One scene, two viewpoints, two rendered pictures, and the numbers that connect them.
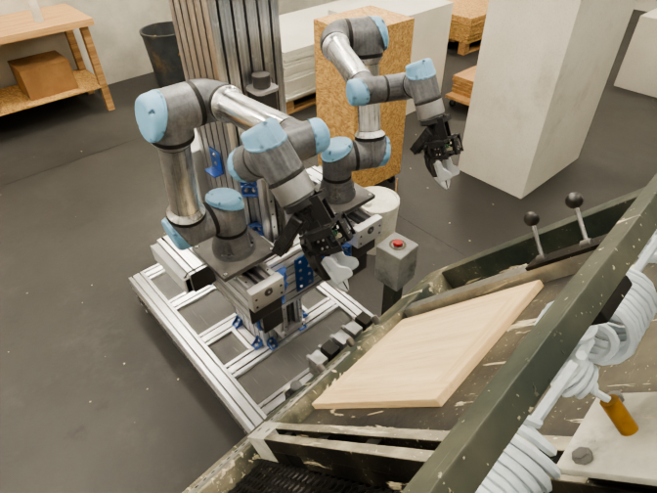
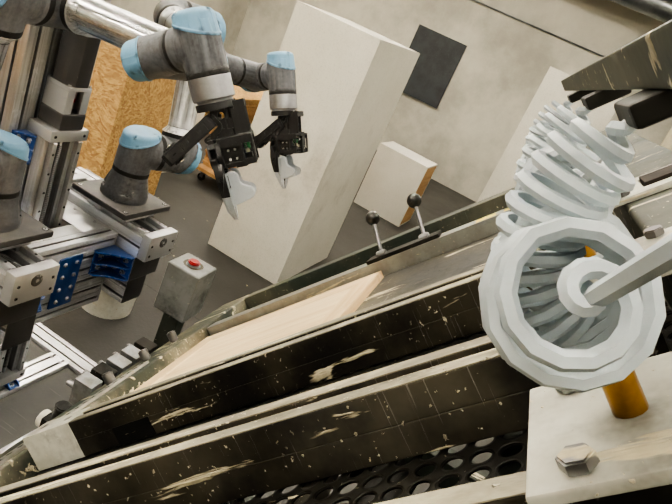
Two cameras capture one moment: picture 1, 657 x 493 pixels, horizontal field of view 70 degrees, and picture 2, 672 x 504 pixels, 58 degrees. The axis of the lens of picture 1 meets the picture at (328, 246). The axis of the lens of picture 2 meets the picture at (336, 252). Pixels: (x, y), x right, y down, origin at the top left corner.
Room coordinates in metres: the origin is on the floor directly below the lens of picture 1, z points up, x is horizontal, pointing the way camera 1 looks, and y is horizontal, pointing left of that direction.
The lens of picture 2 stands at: (-0.30, 0.39, 1.86)
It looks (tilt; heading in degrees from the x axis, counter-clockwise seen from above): 21 degrees down; 326
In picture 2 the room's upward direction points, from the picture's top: 25 degrees clockwise
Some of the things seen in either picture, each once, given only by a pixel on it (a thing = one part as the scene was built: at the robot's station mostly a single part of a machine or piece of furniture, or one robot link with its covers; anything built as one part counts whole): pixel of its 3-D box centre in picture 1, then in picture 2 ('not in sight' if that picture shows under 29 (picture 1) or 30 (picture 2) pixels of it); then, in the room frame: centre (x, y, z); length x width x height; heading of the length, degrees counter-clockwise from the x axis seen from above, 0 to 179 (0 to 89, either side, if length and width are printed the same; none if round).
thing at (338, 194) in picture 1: (336, 183); (127, 181); (1.60, -0.04, 1.09); 0.15 x 0.15 x 0.10
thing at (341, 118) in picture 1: (361, 110); (111, 142); (3.26, -0.26, 0.63); 0.50 x 0.42 x 1.25; 127
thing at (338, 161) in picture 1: (338, 157); (139, 148); (1.60, -0.05, 1.20); 0.13 x 0.12 x 0.14; 105
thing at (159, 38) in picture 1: (172, 60); not in sight; (5.27, 1.66, 0.33); 0.52 x 0.52 x 0.65
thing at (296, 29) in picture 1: (341, 44); not in sight; (5.70, -0.21, 0.31); 2.46 x 1.04 x 0.63; 131
